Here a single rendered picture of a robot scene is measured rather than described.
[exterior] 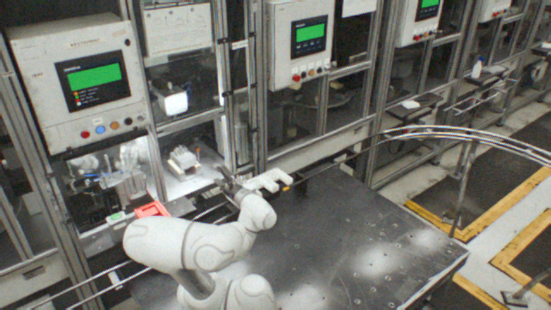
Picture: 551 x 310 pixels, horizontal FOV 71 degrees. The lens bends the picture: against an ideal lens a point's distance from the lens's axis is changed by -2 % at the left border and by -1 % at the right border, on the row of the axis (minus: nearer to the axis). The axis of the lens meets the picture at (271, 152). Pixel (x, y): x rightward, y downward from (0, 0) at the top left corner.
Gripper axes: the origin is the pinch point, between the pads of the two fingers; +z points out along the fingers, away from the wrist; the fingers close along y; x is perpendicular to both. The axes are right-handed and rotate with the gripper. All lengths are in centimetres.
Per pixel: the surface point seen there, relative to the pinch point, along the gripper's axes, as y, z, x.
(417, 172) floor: -112, 25, -226
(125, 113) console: 33.6, 20.4, 30.5
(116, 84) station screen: 48, 18, 32
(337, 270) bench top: -44, -51, -34
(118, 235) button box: -17, 8, 49
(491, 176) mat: -111, -22, -276
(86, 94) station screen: 47, 18, 44
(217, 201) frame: -50, 38, -18
